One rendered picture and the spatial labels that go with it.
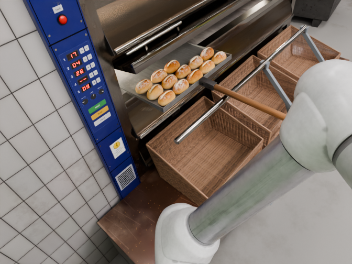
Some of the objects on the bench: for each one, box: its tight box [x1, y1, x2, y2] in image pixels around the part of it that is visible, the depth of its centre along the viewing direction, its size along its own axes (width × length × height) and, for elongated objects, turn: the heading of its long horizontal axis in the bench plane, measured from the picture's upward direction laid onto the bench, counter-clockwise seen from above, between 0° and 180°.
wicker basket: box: [146, 96, 264, 206], centre depth 166 cm, size 49×56×28 cm
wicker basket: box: [211, 55, 298, 147], centre depth 194 cm, size 49×56×28 cm
